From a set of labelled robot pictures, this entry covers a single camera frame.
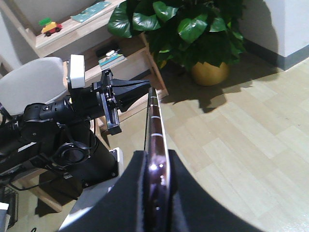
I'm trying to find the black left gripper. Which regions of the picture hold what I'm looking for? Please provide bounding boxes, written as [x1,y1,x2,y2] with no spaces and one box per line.
[91,69,150,135]

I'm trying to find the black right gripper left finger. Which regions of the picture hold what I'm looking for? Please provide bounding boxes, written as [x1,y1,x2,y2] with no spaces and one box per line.
[60,151,147,232]

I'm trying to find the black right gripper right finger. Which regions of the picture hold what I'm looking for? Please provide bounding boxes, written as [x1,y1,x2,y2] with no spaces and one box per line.
[169,149,260,232]

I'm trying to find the black smartphone with sticker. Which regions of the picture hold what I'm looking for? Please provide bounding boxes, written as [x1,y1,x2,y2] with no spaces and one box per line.
[144,87,170,232]

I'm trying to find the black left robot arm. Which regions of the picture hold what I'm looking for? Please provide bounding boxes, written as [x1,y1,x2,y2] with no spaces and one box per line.
[0,69,151,188]

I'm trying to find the stacked books on shelf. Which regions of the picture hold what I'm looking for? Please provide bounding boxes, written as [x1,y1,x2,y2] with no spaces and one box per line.
[98,50,125,70]

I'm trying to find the green potted plant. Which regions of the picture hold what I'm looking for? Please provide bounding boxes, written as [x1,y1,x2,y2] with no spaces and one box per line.
[108,0,245,70]

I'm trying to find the teal book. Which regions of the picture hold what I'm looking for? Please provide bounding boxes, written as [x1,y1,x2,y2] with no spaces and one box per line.
[70,0,112,23]

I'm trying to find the yellow plant pot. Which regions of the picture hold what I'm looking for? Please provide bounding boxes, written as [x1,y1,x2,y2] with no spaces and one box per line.
[191,62,230,86]

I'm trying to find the wooden shelf unit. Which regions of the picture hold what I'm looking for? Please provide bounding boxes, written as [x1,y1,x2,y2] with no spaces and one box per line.
[0,0,169,213]

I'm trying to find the toy car with tree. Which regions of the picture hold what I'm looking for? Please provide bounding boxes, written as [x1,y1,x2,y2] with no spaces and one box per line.
[39,17,63,37]

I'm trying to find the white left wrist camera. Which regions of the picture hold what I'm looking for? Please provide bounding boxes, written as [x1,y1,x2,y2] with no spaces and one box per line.
[68,55,85,89]

